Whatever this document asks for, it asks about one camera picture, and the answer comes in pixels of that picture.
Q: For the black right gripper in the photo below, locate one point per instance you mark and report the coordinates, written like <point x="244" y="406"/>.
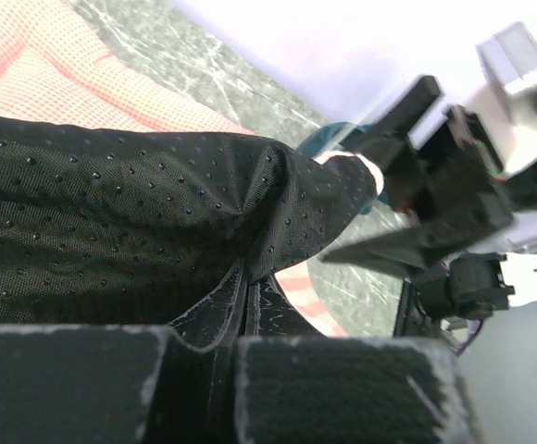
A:
<point x="445" y="178"/>

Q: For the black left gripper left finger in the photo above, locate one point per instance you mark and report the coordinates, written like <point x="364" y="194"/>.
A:
<point x="202" y="369"/>

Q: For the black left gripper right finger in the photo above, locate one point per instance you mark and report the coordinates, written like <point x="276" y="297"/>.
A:
<point x="275" y="389"/>

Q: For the pink striped pet tent fabric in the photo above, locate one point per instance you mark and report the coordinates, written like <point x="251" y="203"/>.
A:
<point x="103" y="226"/>

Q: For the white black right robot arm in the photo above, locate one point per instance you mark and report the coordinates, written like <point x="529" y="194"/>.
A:
<point x="452" y="299"/>

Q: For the pink pet cushion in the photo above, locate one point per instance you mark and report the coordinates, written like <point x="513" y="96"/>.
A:
<point x="54" y="68"/>

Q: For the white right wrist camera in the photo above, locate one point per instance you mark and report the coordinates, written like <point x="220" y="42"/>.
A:
<point x="505" y="104"/>

